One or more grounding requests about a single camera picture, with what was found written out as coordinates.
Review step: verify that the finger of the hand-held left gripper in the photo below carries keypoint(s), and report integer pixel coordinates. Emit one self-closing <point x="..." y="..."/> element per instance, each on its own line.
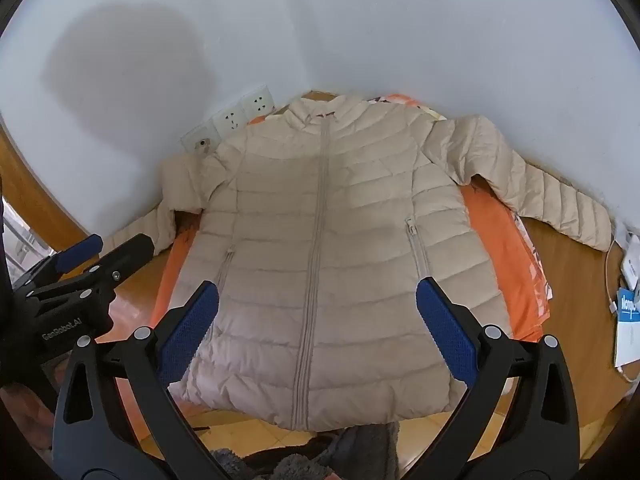
<point x="127" y="257"/>
<point x="80" y="252"/>

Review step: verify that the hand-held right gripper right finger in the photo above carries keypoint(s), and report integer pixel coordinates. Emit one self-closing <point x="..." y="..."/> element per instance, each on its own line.
<point x="445" y="325"/>

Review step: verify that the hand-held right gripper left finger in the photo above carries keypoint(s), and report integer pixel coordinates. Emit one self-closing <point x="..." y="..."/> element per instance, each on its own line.
<point x="189" y="332"/>

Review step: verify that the beige puffer jacket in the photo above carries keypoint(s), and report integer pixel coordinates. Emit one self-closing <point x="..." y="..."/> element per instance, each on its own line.
<point x="325" y="260"/>

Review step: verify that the orange printed cloth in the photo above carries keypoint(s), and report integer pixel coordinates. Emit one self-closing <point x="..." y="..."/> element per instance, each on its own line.
<point x="505" y="260"/>

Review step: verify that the grey fleece cloth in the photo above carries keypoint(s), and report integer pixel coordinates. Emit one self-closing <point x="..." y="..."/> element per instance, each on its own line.
<point x="350" y="452"/>

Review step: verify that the white and blue booklet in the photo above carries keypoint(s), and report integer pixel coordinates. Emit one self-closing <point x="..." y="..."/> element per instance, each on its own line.
<point x="627" y="332"/>

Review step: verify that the white charger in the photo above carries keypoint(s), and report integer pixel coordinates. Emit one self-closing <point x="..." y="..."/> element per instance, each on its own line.
<point x="626" y="240"/>

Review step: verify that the white coaxial wall plate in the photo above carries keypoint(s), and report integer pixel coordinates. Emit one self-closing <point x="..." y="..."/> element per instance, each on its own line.
<point x="201" y="143"/>

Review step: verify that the white wall power socket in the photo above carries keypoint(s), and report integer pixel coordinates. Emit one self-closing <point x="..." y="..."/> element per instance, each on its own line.
<point x="258" y="102"/>
<point x="231" y="120"/>

